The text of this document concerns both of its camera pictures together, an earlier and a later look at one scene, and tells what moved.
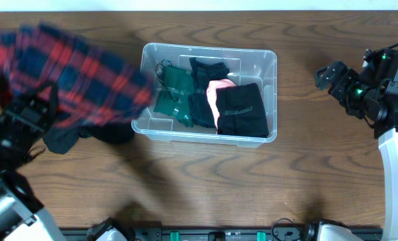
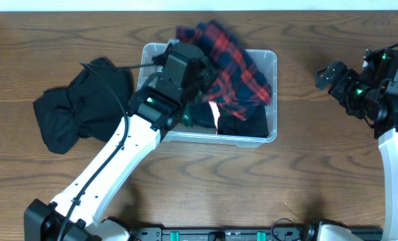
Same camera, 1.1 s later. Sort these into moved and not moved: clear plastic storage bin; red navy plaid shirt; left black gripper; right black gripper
Moved: red navy plaid shirt; left black gripper
Not moved: right black gripper; clear plastic storage bin
